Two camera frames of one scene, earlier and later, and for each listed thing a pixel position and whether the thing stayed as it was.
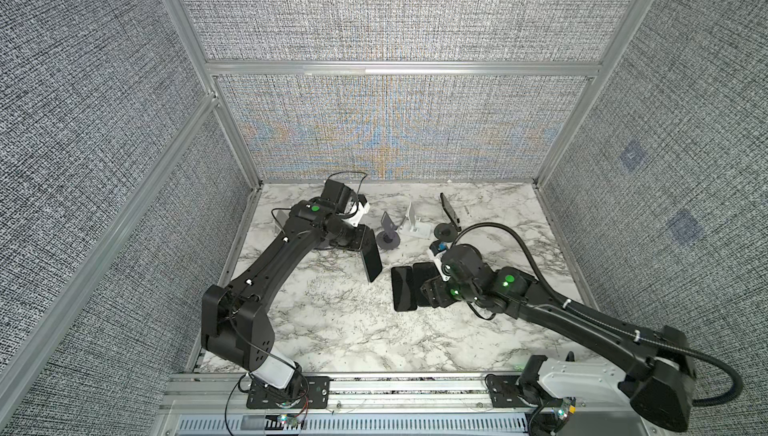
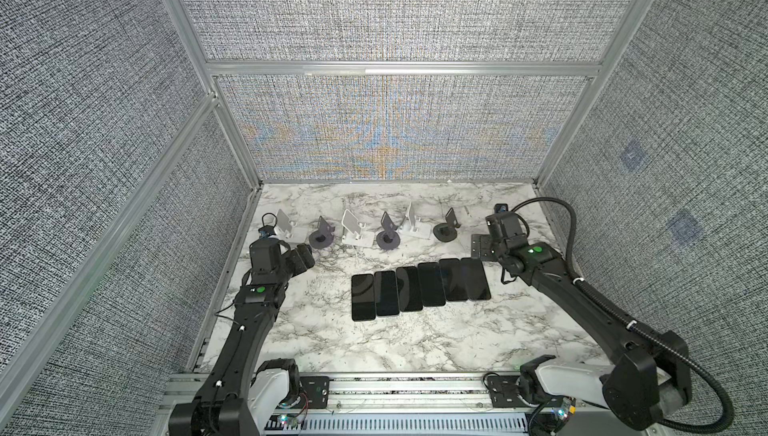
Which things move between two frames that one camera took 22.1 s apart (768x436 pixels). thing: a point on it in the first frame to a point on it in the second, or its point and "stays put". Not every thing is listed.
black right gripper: x=435 y=288 to x=481 y=242
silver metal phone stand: x=420 y=229 stays put
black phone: x=403 y=288 to x=386 y=296
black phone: x=423 y=272 to x=409 y=291
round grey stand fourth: x=388 y=239 stays put
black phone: x=370 y=255 to x=363 y=299
